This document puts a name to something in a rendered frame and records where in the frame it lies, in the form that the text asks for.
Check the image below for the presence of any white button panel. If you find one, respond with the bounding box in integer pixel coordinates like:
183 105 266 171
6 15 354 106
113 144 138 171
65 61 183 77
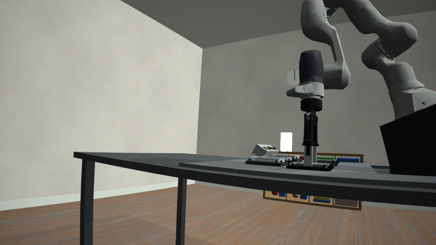
252 144 279 157

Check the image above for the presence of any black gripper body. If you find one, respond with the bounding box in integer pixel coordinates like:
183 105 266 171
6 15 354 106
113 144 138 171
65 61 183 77
301 98 322 124

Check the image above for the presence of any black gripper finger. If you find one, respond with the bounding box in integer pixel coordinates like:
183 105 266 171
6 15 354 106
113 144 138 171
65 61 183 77
302 113 317 166
312 117 319 163

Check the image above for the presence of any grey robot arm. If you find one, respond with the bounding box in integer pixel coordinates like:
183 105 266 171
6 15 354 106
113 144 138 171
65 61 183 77
286 0 436 120

